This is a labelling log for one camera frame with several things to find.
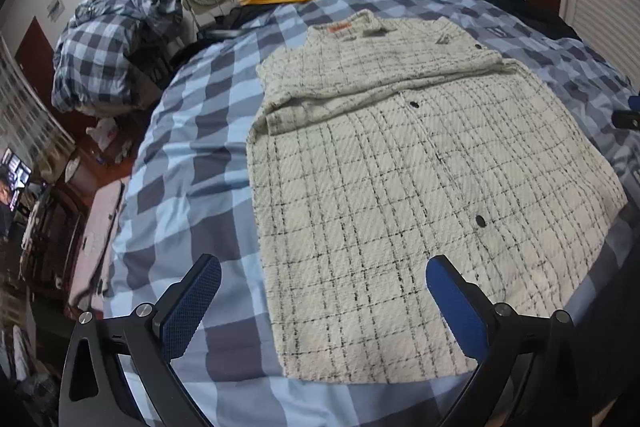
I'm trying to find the cream plaid knit shirt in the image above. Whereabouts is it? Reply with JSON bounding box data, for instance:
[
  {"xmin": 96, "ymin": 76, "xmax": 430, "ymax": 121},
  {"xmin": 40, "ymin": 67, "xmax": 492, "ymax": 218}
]
[{"xmin": 246, "ymin": 11, "xmax": 628, "ymax": 384}]

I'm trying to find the black garment on bed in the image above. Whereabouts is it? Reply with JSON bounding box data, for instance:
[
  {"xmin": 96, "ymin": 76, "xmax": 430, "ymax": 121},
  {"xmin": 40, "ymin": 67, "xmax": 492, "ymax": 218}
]
[{"xmin": 483, "ymin": 0, "xmax": 582, "ymax": 41}]

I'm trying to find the blue checkered bed sheet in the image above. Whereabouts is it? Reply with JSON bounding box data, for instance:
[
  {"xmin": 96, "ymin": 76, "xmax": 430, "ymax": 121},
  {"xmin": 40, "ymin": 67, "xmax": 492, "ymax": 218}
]
[{"xmin": 106, "ymin": 0, "xmax": 639, "ymax": 426}]

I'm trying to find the computer monitor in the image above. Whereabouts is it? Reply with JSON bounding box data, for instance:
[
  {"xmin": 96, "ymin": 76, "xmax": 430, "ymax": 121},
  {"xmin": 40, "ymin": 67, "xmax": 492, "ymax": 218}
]
[{"xmin": 1, "ymin": 147, "xmax": 32, "ymax": 211}]

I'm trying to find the patterned window curtain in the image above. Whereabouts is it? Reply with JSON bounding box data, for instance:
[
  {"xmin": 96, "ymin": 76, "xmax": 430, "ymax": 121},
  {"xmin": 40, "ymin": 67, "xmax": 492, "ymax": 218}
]
[{"xmin": 0, "ymin": 39, "xmax": 76, "ymax": 183}]

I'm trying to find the crumpled checkered blanket pile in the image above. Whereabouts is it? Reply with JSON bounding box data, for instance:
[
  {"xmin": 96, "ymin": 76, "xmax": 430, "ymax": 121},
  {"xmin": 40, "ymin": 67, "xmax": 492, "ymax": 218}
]
[{"xmin": 51, "ymin": 0, "xmax": 183, "ymax": 116}]

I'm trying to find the wall socket plate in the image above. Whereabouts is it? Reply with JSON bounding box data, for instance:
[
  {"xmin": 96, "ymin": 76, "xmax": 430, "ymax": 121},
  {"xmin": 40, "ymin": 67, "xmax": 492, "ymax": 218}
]
[{"xmin": 47, "ymin": 0, "xmax": 65, "ymax": 23}]

